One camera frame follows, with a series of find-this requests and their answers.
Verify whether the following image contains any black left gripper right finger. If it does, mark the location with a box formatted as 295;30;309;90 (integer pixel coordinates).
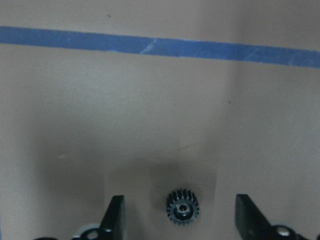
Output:
235;194;278;240

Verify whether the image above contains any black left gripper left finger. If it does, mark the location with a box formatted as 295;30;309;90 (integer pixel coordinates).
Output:
99;195;125;240

